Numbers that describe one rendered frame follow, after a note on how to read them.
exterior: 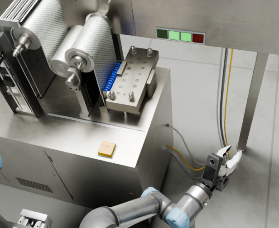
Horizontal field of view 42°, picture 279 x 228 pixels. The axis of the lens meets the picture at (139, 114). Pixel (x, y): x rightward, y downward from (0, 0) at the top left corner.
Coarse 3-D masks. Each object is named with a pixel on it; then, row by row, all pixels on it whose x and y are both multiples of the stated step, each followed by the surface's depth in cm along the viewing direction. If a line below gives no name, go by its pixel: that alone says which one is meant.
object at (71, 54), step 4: (96, 16) 175; (104, 20) 175; (108, 24) 176; (72, 52) 161; (76, 52) 161; (68, 56) 164; (84, 56) 161; (68, 60) 167; (88, 60) 162; (88, 64) 165; (88, 68) 167
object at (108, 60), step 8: (112, 40) 183; (112, 48) 185; (104, 56) 176; (112, 56) 187; (104, 64) 178; (112, 64) 189; (96, 72) 171; (104, 72) 180; (96, 80) 173; (104, 80) 182; (104, 88) 184
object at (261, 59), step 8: (256, 56) 195; (264, 56) 194; (256, 64) 200; (264, 64) 198; (256, 72) 204; (264, 72) 203; (256, 80) 209; (256, 88) 214; (248, 96) 222; (256, 96) 219; (248, 104) 227; (248, 112) 233; (248, 120) 240; (248, 128) 246; (240, 136) 256; (248, 136) 253; (240, 144) 264
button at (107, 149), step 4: (104, 144) 175; (108, 144) 175; (112, 144) 175; (100, 148) 174; (104, 148) 174; (108, 148) 173; (112, 148) 173; (100, 152) 173; (104, 152) 172; (108, 152) 172; (112, 152) 173; (108, 156) 173
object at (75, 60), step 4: (72, 56) 163; (76, 56) 162; (80, 56) 162; (72, 60) 163; (76, 60) 162; (80, 60) 161; (84, 60) 162; (72, 64) 165; (76, 64) 164; (84, 64) 163; (76, 68) 167; (80, 68) 166; (84, 68) 165
